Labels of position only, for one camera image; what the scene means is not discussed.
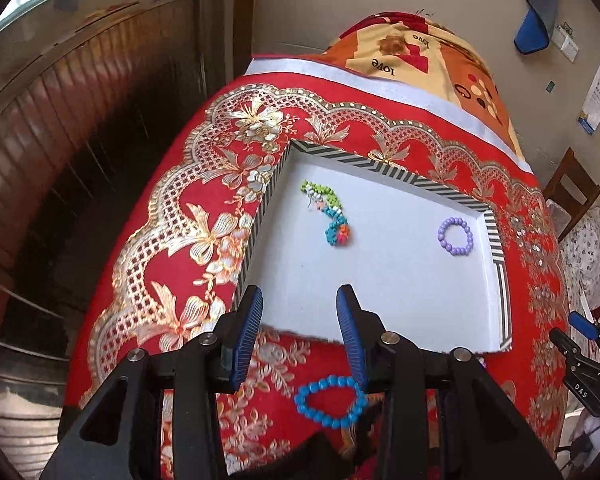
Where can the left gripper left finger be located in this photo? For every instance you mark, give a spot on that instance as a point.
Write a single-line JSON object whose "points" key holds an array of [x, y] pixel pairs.
{"points": [[118, 434]]}

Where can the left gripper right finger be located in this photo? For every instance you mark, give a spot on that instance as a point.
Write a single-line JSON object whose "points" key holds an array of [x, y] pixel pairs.
{"points": [[439, 409]]}

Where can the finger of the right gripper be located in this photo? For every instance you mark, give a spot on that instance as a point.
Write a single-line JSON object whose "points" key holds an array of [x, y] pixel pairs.
{"points": [[582, 375], [582, 325]]}

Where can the floral fabric cover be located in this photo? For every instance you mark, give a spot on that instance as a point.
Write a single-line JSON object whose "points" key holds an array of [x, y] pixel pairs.
{"points": [[581, 248]]}

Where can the red floral bedspread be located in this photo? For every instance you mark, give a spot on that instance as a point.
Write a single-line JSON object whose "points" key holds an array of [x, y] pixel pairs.
{"points": [[176, 264]]}

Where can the wooden chair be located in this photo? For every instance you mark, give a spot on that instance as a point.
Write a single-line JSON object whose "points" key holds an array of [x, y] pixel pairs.
{"points": [[572, 189]]}

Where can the striped white tray box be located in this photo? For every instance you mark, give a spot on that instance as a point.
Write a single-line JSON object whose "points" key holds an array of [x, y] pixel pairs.
{"points": [[426, 258]]}

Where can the blue grey hanging cloth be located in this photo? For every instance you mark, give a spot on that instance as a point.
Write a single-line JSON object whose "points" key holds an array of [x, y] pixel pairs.
{"points": [[536, 30]]}

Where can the orange patterned blanket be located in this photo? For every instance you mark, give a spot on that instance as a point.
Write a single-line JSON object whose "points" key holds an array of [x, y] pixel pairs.
{"points": [[414, 50]]}

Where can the white wall switch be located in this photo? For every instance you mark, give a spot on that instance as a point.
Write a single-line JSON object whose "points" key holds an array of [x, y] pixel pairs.
{"points": [[563, 39]]}

